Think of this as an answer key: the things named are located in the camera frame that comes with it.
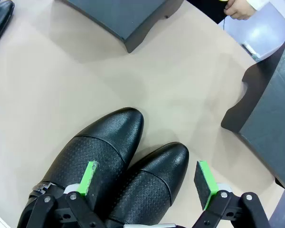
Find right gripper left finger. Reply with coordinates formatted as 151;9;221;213
32;161;105;228

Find person's left hand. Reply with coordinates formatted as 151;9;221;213
224;0;257;21

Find black perforated leather shoe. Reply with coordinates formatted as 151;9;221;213
104;142;190;225
16;107;145;228

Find black low shoe stand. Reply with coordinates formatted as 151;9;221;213
220;38;285;192
59;0;185;54

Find person's left forearm white sleeve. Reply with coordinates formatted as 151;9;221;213
246;0;274;12

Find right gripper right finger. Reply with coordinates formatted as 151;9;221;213
192;160;270;228

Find black smooth leather ankle shoe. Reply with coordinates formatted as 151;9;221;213
0;0;15;52

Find person's black trousers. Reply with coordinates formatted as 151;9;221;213
186;0;228;24

